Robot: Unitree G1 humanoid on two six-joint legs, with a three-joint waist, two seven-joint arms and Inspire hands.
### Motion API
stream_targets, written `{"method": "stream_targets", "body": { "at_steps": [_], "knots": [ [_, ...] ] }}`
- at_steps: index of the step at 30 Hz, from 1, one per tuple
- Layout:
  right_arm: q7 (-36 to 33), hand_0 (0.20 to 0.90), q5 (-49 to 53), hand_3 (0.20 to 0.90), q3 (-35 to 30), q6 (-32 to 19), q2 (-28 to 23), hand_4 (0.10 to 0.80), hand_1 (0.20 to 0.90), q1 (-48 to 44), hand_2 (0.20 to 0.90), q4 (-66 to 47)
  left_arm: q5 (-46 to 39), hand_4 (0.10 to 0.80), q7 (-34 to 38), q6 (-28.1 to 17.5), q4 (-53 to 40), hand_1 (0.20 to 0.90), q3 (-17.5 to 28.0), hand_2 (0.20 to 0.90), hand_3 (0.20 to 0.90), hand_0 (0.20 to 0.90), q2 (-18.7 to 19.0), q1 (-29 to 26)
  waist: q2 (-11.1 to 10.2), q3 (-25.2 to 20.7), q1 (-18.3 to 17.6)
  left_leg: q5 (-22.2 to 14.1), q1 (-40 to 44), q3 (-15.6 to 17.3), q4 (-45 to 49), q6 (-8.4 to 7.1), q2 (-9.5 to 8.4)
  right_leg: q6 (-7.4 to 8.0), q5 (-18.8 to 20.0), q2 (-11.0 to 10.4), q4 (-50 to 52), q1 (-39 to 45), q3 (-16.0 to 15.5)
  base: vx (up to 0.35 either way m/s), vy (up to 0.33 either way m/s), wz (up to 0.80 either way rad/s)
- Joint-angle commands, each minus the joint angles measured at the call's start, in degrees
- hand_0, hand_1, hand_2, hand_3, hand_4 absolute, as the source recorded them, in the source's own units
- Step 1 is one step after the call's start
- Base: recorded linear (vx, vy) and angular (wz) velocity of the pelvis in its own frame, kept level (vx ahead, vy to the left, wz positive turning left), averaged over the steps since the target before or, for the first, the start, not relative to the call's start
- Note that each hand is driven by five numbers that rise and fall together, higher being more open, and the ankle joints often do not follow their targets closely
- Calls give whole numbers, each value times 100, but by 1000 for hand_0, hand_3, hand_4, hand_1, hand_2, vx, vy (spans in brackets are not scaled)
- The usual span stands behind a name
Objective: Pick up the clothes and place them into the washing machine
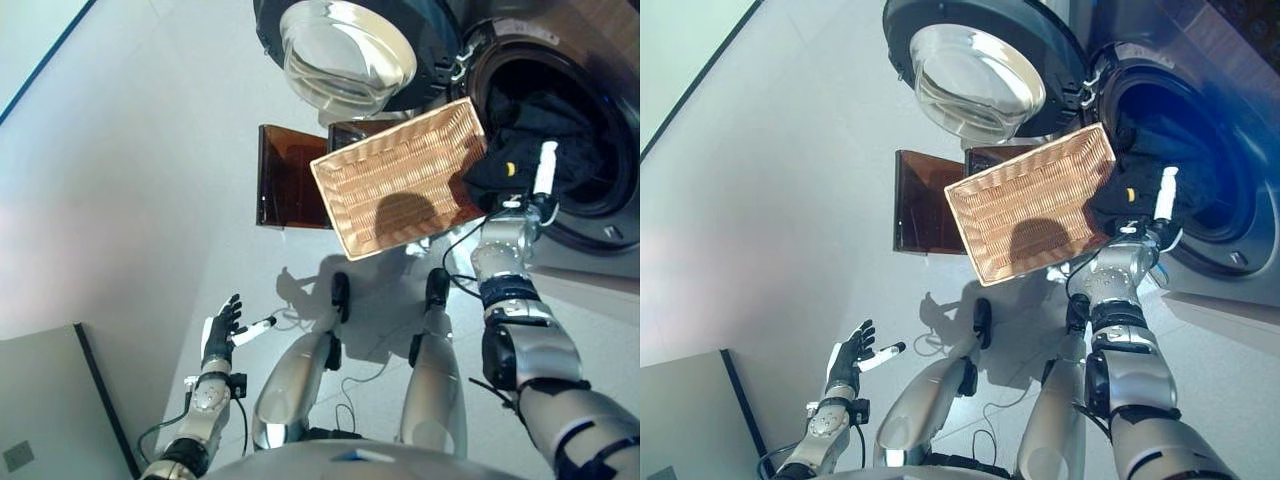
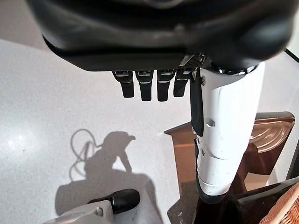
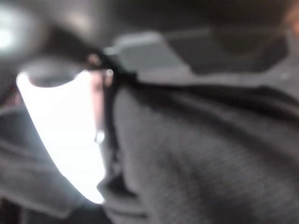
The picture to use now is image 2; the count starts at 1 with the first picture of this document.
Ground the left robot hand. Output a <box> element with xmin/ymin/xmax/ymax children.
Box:
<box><xmin>25</xmin><ymin>0</ymin><xmax>295</xmax><ymax>204</ymax></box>

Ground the silver left robot leg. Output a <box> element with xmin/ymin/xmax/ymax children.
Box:
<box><xmin>42</xmin><ymin>189</ymin><xmax>141</xmax><ymax>224</ymax></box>

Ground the rectangular wicker laundry basket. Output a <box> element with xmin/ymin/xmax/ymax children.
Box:
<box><xmin>259</xmin><ymin>182</ymin><xmax>299</xmax><ymax>224</ymax></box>

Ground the white cabinet side panel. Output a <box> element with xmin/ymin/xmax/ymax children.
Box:
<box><xmin>268</xmin><ymin>48</ymin><xmax>299</xmax><ymax>185</ymax></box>

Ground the brown glossy side table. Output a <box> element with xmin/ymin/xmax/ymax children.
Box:
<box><xmin>163</xmin><ymin>111</ymin><xmax>299</xmax><ymax>224</ymax></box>

